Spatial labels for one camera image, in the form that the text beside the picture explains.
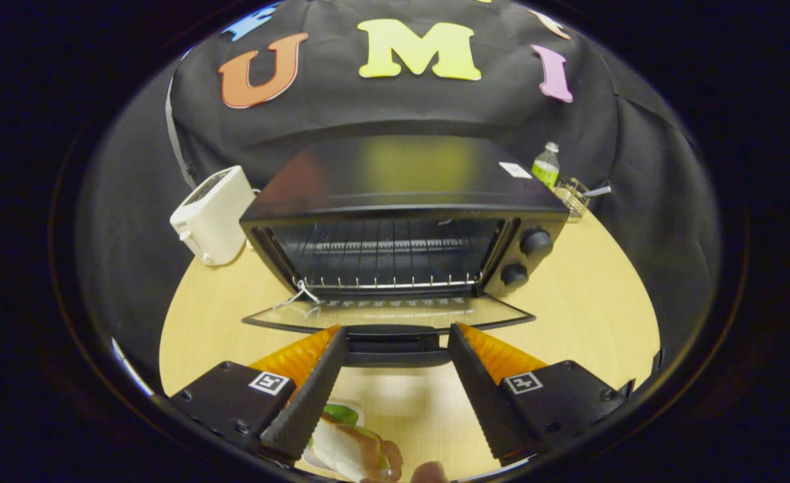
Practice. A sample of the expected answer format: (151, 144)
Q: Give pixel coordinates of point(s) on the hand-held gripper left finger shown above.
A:
(314, 392)

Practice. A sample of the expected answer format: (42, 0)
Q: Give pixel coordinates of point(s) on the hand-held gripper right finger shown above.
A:
(482, 396)

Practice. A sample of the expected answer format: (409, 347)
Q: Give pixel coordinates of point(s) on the toasted sandwich with lettuce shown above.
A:
(351, 449)

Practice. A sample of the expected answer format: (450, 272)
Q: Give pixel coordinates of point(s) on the black toaster oven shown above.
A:
(402, 178)

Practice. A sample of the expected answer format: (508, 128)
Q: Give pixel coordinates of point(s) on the green label drink bottle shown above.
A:
(546, 168)

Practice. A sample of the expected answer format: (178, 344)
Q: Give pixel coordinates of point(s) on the white rectangular plastic tray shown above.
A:
(309, 457)

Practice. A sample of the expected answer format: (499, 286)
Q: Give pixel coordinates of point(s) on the white pop-up toaster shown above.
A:
(210, 215)

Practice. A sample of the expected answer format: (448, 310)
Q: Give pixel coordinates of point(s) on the black backdrop cloth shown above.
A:
(402, 107)

